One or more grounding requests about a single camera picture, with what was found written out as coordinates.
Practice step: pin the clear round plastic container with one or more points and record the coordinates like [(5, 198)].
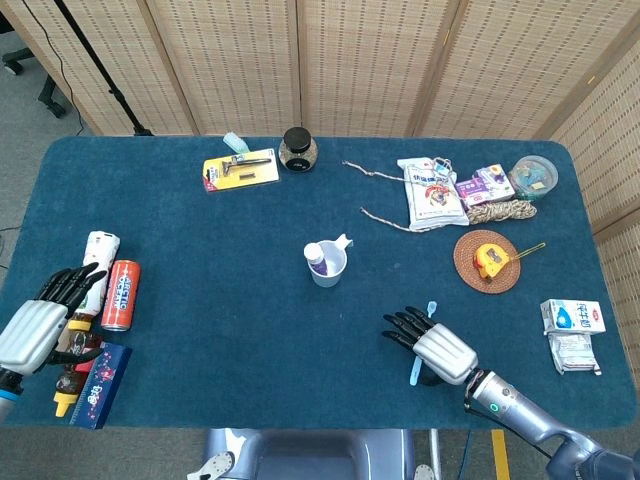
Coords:
[(534, 177)]

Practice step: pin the white wrapped packet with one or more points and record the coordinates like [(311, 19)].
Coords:
[(572, 352)]

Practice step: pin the white box with purple print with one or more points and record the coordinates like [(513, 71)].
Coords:
[(495, 180)]

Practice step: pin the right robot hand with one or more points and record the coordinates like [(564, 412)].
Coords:
[(445, 352)]

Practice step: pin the yellow tape measure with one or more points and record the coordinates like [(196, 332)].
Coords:
[(487, 260)]

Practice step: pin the grey blue robot torso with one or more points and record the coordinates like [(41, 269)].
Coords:
[(310, 455)]

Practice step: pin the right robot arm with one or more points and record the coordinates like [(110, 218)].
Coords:
[(525, 415)]

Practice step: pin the purple and white small box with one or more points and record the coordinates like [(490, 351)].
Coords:
[(472, 192)]

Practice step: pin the glass jar with black lid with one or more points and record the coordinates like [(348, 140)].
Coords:
[(297, 150)]

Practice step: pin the brown woven coaster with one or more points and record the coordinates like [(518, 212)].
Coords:
[(465, 260)]

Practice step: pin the blue and white milk carton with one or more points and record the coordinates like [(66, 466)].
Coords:
[(572, 316)]

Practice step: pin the dark sauce bottle yellow cap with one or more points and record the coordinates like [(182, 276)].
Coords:
[(67, 387)]

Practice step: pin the white printed snack bag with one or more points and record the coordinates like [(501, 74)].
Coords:
[(432, 200)]

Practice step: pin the blue table cloth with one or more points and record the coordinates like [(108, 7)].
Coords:
[(225, 325)]

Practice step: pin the silver metal table leg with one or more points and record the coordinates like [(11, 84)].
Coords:
[(435, 455)]

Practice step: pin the black office chair base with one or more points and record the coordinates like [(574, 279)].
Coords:
[(47, 90)]

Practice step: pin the white labelled tea bottle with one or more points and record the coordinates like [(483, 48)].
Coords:
[(100, 250)]

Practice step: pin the purple toothpaste tube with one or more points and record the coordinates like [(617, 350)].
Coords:
[(314, 252)]

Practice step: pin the orange soda can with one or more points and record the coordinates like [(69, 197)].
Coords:
[(121, 295)]

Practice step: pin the blue patterned long box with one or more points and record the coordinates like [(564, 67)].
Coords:
[(102, 390)]

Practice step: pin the light blue toothbrush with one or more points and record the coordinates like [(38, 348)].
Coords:
[(431, 307)]

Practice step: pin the razor in yellow blister pack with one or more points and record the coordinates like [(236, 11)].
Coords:
[(240, 172)]

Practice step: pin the colourful binder clips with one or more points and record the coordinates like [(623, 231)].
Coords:
[(441, 165)]

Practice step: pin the black tripod stand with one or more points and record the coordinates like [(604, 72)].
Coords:
[(100, 75)]

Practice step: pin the small mint green case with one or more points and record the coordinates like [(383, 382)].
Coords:
[(235, 142)]

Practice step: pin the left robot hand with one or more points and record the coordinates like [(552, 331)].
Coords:
[(30, 335)]

